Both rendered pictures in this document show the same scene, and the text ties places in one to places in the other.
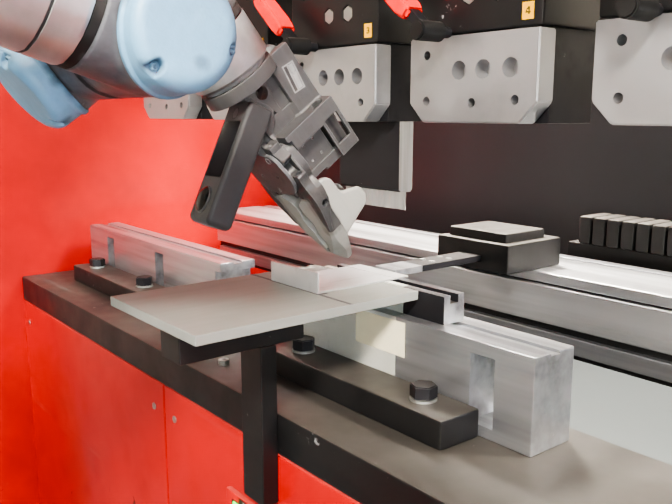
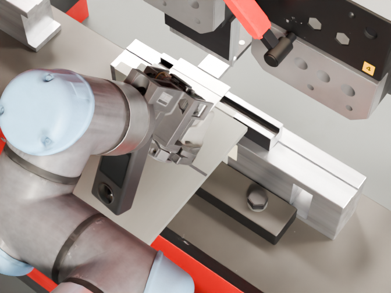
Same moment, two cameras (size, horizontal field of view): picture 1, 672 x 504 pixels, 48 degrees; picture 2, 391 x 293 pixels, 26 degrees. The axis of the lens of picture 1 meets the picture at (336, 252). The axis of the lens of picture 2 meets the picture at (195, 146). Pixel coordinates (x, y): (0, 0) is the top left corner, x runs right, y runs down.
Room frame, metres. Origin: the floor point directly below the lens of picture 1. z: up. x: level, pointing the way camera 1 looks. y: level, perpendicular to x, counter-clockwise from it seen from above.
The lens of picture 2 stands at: (0.20, 0.13, 1.93)
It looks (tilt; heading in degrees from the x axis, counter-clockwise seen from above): 58 degrees down; 345
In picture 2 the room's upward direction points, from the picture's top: straight up
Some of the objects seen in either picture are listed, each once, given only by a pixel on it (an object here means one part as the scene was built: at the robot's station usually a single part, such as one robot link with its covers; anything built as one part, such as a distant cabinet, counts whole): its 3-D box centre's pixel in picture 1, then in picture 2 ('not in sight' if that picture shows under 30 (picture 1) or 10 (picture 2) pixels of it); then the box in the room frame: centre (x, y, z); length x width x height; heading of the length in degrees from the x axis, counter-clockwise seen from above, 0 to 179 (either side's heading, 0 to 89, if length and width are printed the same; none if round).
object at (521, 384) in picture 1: (406, 350); (231, 136); (0.82, -0.08, 0.92); 0.39 x 0.06 x 0.10; 39
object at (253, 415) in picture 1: (236, 409); not in sight; (0.74, 0.10, 0.88); 0.14 x 0.04 x 0.22; 129
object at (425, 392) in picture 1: (423, 391); (258, 200); (0.71, -0.09, 0.91); 0.03 x 0.03 x 0.02
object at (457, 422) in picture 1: (357, 385); (198, 171); (0.79, -0.02, 0.89); 0.30 x 0.05 x 0.03; 39
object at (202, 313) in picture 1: (266, 298); (132, 162); (0.77, 0.07, 1.00); 0.26 x 0.18 x 0.01; 129
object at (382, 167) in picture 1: (375, 163); (201, 24); (0.86, -0.04, 1.13); 0.10 x 0.02 x 0.10; 39
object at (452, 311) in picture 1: (388, 291); (215, 100); (0.84, -0.06, 0.99); 0.20 x 0.03 x 0.03; 39
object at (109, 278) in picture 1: (119, 284); not in sight; (1.29, 0.38, 0.89); 0.30 x 0.05 x 0.03; 39
